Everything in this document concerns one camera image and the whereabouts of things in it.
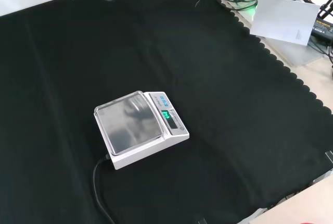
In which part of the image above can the white electronic balance, steel pan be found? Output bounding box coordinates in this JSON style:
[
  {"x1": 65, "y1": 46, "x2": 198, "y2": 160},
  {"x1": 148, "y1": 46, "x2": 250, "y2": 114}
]
[{"x1": 93, "y1": 90, "x2": 190, "y2": 171}]

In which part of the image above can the black scalloped bench cloth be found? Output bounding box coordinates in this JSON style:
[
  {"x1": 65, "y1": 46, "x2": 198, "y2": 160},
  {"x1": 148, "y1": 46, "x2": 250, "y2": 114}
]
[{"x1": 0, "y1": 0, "x2": 333, "y2": 224}]

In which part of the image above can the pale white board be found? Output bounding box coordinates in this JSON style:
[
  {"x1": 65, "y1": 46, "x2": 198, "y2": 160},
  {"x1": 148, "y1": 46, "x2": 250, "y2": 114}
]
[{"x1": 249, "y1": 0, "x2": 321, "y2": 46}]

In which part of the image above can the black tripod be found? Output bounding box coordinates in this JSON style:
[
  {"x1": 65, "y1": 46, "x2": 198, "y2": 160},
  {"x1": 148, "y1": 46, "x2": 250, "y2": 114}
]
[{"x1": 317, "y1": 0, "x2": 333, "y2": 20}]

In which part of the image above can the black power adapter, yellow label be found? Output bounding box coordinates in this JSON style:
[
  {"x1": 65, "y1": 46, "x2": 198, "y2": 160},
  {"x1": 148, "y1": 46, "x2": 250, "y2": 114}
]
[{"x1": 310, "y1": 17, "x2": 333, "y2": 44}]

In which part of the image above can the black balance power cable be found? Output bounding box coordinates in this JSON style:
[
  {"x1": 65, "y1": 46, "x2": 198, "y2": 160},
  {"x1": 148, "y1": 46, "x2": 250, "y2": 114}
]
[{"x1": 93, "y1": 153, "x2": 118, "y2": 224}]

